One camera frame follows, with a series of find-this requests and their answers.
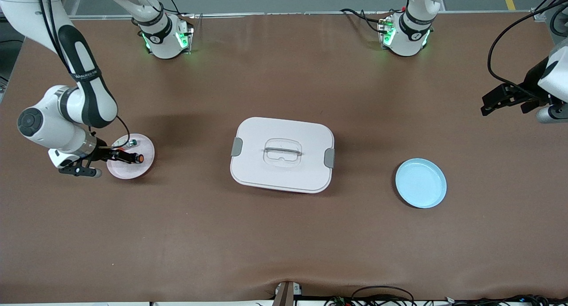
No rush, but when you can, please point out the white lidded box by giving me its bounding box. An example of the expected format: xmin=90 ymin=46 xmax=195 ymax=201
xmin=230 ymin=117 xmax=335 ymax=194

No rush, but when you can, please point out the pink round plate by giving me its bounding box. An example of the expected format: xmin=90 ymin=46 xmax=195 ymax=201
xmin=106 ymin=133 xmax=155 ymax=180

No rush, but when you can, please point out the light blue round plate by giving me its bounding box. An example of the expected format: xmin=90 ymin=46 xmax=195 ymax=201
xmin=395 ymin=158 xmax=447 ymax=209

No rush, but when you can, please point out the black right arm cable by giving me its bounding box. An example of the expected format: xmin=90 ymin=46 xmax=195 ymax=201
xmin=35 ymin=0 xmax=132 ymax=149

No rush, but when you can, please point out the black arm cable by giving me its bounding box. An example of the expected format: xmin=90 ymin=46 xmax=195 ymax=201
xmin=487 ymin=0 xmax=568 ymax=98
xmin=35 ymin=0 xmax=132 ymax=149

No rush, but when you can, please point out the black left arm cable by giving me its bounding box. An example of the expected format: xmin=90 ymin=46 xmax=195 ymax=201
xmin=487 ymin=0 xmax=568 ymax=98

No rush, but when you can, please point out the aluminium frame post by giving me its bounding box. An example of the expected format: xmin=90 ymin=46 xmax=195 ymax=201
xmin=532 ymin=4 xmax=568 ymax=22

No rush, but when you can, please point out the black base power cable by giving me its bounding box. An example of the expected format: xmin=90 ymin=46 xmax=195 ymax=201
xmin=341 ymin=8 xmax=391 ymax=33

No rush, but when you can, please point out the black cable bundle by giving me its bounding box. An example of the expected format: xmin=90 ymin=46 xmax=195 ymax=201
xmin=324 ymin=294 xmax=568 ymax=306

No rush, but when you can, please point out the black looped cable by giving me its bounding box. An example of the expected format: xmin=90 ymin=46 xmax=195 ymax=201
xmin=351 ymin=286 xmax=416 ymax=306

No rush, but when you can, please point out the metal table edge bracket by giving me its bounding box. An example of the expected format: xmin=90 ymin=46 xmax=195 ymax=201
xmin=272 ymin=281 xmax=303 ymax=306

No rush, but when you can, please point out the aluminium table edge rail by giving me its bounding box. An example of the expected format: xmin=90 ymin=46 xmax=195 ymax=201
xmin=62 ymin=11 xmax=540 ymax=20

